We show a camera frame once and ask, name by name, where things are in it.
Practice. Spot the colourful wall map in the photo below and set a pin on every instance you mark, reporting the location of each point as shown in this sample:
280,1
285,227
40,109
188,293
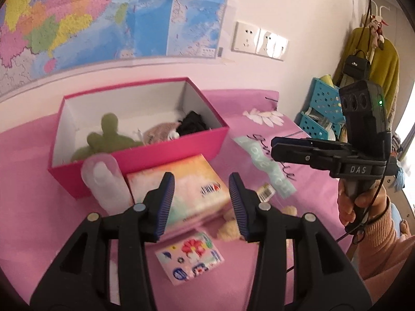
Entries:
97,13

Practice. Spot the pastel tissue box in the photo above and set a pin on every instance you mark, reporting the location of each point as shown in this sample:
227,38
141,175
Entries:
194,188

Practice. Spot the blue perforated plastic basket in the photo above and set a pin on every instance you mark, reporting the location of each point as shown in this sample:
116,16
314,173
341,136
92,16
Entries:
326,98
311,126

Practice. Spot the black scrunchie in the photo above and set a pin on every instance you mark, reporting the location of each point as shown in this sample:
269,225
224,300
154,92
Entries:
191,123

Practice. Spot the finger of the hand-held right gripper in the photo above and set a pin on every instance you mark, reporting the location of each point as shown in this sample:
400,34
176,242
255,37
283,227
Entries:
291,141
298,155

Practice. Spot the green plush toy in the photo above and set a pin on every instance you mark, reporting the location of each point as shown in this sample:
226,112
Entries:
107,139

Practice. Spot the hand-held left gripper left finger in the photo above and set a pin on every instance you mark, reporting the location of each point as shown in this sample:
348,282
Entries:
165,207

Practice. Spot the black handbag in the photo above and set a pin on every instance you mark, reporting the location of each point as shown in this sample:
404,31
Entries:
355,68

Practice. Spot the yellow hanging coat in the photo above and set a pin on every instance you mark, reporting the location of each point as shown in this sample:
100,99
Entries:
385,68

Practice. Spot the white pump lotion bottle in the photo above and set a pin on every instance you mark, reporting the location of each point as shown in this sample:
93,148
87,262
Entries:
103,181

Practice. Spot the beige plush toy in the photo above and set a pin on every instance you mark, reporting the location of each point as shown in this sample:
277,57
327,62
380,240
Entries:
227,230

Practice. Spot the pink cardboard box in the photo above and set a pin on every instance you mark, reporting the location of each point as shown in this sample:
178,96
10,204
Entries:
155,158

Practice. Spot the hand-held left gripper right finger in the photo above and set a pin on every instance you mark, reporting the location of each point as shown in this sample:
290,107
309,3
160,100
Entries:
238,207

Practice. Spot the white wall switch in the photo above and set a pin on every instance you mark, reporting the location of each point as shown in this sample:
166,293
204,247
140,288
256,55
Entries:
281,48

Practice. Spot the floral pocket tissue pack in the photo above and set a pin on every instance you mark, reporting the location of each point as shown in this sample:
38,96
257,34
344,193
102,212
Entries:
191,259

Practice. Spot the person's right forearm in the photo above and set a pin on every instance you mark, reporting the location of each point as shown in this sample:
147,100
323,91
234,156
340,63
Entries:
379,249

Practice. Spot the white red hanging ornament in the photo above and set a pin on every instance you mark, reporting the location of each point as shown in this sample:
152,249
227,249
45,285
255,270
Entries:
377,29

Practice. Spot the person's right hand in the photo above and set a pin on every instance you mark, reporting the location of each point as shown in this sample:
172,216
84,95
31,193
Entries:
345,210

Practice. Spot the pink printed bedsheet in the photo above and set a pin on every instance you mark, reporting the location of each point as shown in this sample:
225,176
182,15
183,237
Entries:
48,233

